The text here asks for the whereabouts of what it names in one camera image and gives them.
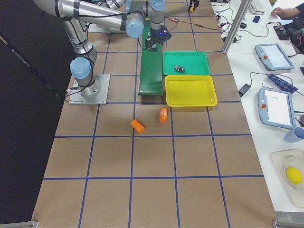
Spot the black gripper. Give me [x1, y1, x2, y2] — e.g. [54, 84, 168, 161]
[145, 27, 171, 50]

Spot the green push button switch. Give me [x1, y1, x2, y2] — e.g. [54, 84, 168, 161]
[149, 44, 157, 52]
[173, 65, 186, 73]

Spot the orange cylinder with 4680 print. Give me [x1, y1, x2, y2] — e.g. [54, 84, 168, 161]
[159, 107, 168, 123]

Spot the plain orange cylinder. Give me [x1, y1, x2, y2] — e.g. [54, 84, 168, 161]
[130, 119, 145, 133]

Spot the yellow push button switch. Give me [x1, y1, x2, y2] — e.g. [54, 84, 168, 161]
[188, 0, 200, 12]

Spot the person hand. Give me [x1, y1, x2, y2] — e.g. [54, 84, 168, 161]
[271, 7, 285, 18]

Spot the green plastic tray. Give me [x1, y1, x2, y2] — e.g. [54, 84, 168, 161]
[163, 51, 210, 76]

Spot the green conveyor belt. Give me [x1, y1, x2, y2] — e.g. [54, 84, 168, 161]
[138, 20, 163, 95]

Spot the yellow plastic tray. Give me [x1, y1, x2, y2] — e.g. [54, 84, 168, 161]
[165, 75, 218, 107]

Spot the black power adapter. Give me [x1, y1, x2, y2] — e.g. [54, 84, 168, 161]
[238, 84, 251, 97]

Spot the blue teach pendant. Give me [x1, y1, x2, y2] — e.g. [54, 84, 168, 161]
[255, 44, 295, 71]
[258, 87, 296, 130]

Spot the blue plaid cloth pouch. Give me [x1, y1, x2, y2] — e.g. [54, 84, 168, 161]
[267, 74, 298, 94]

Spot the blue cup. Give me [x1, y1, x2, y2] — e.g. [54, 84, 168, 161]
[284, 127, 304, 143]

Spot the yellow lemon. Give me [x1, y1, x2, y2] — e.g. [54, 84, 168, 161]
[285, 167, 303, 185]

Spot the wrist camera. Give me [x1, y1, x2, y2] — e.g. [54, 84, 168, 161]
[153, 29, 171, 43]

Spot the red black wire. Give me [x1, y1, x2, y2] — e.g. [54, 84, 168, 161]
[163, 18, 223, 36]

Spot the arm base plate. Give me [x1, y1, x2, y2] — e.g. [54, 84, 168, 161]
[68, 75, 111, 105]
[88, 23, 119, 33]

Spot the aluminium frame post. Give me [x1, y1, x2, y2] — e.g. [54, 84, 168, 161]
[223, 0, 251, 54]

